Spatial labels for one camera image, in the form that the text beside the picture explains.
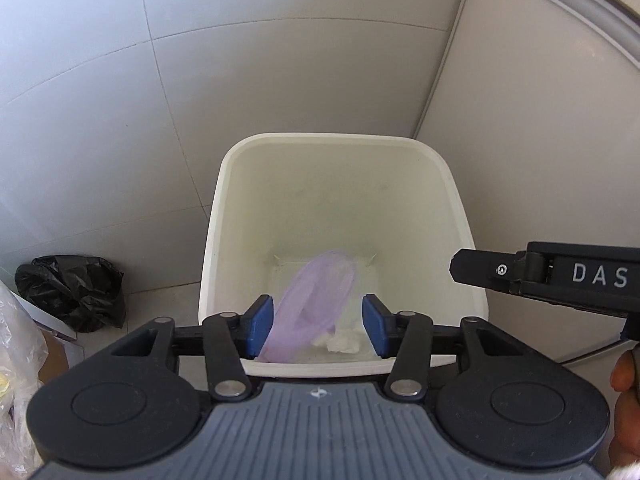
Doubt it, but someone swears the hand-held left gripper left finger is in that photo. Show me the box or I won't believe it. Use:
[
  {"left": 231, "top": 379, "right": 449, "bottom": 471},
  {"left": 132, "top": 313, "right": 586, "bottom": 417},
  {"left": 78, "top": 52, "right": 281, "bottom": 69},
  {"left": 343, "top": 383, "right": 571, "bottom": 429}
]
[{"left": 110, "top": 294, "right": 275, "bottom": 402}]

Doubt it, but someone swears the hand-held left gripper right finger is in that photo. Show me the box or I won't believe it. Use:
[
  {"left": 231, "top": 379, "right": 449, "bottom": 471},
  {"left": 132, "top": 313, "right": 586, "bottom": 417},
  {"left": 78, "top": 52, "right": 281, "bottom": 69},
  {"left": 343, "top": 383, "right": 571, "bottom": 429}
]
[{"left": 362, "top": 294, "right": 526, "bottom": 402}]

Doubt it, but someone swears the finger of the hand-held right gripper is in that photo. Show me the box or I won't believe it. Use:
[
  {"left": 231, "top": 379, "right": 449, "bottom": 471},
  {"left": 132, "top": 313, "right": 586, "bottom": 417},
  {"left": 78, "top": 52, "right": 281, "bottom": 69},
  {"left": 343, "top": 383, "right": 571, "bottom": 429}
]
[{"left": 449, "top": 247, "right": 531, "bottom": 296}]

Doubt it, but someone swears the purple plastic bag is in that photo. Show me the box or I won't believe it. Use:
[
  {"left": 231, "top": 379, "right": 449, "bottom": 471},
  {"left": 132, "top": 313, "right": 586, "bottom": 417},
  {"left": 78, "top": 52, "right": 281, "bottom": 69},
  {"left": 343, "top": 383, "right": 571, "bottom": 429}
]
[{"left": 257, "top": 249, "right": 358, "bottom": 365}]

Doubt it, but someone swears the white plastic trash bin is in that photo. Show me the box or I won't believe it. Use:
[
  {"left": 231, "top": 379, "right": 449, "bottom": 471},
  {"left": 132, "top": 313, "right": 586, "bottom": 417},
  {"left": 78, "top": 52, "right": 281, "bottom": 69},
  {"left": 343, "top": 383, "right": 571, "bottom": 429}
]
[{"left": 198, "top": 132, "right": 490, "bottom": 378}]

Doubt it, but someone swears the person's right hand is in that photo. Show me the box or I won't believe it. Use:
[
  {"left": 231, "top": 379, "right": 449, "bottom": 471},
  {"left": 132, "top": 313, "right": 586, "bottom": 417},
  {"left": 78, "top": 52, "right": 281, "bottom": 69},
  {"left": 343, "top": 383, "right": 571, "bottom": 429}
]
[{"left": 610, "top": 342, "right": 640, "bottom": 472}]

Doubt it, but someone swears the crumpled white tissue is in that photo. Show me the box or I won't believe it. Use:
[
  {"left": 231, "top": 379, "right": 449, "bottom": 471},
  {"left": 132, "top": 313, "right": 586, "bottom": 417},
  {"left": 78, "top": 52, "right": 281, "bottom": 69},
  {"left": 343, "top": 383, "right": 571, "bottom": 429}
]
[{"left": 312, "top": 327, "right": 363, "bottom": 356}]

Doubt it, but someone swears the white panelled door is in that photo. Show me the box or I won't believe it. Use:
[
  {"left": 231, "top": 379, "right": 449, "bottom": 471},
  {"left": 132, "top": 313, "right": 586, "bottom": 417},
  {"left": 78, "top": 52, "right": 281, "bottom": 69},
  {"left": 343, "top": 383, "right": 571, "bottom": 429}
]
[{"left": 412, "top": 0, "right": 640, "bottom": 366}]

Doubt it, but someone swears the black plastic bag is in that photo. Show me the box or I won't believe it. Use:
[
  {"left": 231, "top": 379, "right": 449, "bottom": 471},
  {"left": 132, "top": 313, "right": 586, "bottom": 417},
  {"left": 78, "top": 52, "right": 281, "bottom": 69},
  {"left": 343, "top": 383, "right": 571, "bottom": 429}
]
[{"left": 15, "top": 255, "right": 127, "bottom": 333}]

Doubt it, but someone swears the brown cardboard box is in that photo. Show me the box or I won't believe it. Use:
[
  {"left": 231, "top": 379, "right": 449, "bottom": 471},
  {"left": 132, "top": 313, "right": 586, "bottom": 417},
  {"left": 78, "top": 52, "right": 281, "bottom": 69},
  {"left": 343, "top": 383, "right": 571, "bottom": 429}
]
[{"left": 37, "top": 330, "right": 71, "bottom": 386}]

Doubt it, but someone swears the clear plastic bag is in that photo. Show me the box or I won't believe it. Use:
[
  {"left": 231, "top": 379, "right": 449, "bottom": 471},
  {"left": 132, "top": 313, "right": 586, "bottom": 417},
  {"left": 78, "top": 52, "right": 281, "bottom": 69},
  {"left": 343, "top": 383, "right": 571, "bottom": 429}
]
[{"left": 0, "top": 280, "right": 51, "bottom": 476}]

